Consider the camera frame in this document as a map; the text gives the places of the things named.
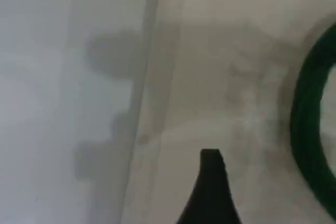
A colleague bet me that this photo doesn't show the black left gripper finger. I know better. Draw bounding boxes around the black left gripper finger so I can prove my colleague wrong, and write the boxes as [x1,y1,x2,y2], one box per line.
[175,148,244,224]

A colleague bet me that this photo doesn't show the white canvas bag green handles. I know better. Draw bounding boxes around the white canvas bag green handles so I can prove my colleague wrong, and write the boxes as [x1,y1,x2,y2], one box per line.
[119,0,336,224]

